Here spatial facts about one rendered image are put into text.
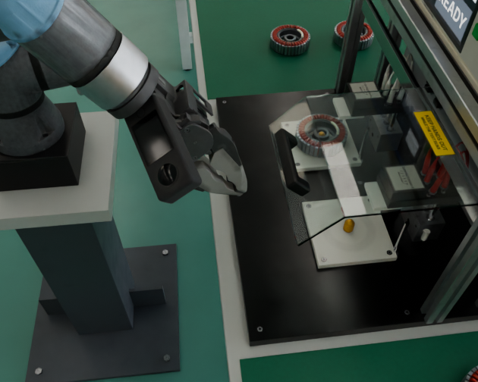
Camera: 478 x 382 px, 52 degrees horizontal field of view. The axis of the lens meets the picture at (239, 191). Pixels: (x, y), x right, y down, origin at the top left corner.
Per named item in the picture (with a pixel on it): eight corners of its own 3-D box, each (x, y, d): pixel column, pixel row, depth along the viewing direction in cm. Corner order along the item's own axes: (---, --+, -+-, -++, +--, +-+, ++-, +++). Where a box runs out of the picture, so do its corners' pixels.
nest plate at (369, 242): (318, 268, 92) (319, 265, 91) (302, 205, 101) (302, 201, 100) (396, 261, 93) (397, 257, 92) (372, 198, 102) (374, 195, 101)
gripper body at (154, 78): (216, 107, 64) (150, 42, 56) (226, 148, 58) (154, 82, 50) (172, 139, 66) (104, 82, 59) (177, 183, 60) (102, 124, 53)
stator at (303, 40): (276, 59, 137) (277, 48, 134) (265, 37, 144) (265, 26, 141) (314, 53, 139) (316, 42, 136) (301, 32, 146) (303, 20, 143)
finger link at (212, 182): (237, 169, 70) (195, 131, 64) (245, 198, 65) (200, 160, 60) (220, 180, 71) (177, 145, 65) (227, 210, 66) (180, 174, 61)
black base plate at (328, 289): (250, 346, 84) (250, 341, 83) (215, 104, 125) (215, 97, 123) (510, 316, 88) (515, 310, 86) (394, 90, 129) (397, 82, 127)
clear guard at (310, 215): (297, 246, 67) (300, 220, 62) (268, 126, 82) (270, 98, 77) (524, 223, 69) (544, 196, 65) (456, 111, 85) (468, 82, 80)
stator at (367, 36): (334, 28, 147) (335, 17, 144) (372, 32, 146) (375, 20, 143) (331, 49, 140) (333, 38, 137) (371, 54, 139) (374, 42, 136)
